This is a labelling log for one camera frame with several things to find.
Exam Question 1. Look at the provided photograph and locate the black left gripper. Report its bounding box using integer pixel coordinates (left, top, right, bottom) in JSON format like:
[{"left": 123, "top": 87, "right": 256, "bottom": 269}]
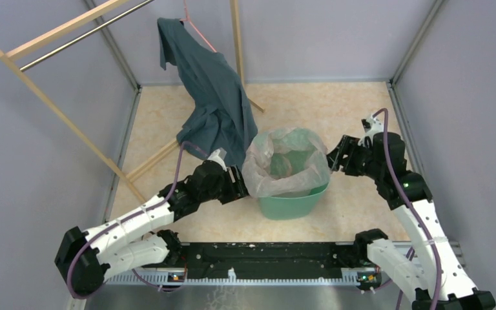
[{"left": 200, "top": 163, "right": 257, "bottom": 205}]

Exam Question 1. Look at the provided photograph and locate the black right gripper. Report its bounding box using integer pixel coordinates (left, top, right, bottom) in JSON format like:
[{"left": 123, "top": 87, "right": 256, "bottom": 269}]
[{"left": 321, "top": 134, "right": 383, "bottom": 181}]

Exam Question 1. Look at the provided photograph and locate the green plastic trash bin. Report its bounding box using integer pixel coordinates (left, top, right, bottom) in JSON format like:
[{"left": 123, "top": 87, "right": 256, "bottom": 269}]
[{"left": 257, "top": 183, "right": 329, "bottom": 220}]

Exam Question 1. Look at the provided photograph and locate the pink plastic trash bag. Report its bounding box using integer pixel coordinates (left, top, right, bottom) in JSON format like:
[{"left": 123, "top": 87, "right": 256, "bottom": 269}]
[{"left": 242, "top": 127, "right": 331, "bottom": 198}]

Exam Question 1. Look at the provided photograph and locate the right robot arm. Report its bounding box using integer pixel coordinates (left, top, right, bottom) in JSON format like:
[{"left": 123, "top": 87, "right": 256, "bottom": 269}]
[{"left": 327, "top": 132, "right": 496, "bottom": 309}]

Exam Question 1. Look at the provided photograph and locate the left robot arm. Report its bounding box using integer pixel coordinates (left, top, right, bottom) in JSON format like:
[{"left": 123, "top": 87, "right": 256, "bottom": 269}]
[{"left": 54, "top": 160, "right": 248, "bottom": 299}]

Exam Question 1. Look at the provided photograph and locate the dark teal shirt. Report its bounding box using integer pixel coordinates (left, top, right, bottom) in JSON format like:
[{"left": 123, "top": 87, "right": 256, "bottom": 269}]
[{"left": 158, "top": 17, "right": 258, "bottom": 167}]

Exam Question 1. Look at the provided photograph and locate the pink clothes hanger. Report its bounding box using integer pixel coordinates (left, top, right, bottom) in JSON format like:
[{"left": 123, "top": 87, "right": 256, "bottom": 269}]
[{"left": 180, "top": 0, "right": 217, "bottom": 53}]

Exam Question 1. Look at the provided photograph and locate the wooden clothes rack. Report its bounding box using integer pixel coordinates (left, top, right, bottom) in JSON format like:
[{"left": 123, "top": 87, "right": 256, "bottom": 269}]
[{"left": 0, "top": 0, "right": 266, "bottom": 202}]

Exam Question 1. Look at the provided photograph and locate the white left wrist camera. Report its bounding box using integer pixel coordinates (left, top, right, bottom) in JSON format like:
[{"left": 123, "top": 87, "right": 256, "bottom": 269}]
[{"left": 207, "top": 148, "right": 227, "bottom": 171}]

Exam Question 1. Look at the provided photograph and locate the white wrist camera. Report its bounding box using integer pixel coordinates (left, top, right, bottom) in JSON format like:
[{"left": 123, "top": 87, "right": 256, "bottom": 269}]
[
  {"left": 358, "top": 115, "right": 384, "bottom": 148},
  {"left": 207, "top": 148, "right": 227, "bottom": 171}
]

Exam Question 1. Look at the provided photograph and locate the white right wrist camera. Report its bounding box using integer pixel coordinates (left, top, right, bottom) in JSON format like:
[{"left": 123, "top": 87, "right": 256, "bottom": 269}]
[{"left": 358, "top": 115, "right": 384, "bottom": 148}]

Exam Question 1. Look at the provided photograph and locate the grey slotted cable duct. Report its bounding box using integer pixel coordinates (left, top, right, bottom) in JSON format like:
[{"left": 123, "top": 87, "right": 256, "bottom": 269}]
[{"left": 107, "top": 269, "right": 360, "bottom": 287}]

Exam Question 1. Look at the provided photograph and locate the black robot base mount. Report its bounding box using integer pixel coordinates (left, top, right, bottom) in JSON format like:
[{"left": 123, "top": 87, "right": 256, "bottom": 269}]
[{"left": 149, "top": 242, "right": 382, "bottom": 284}]

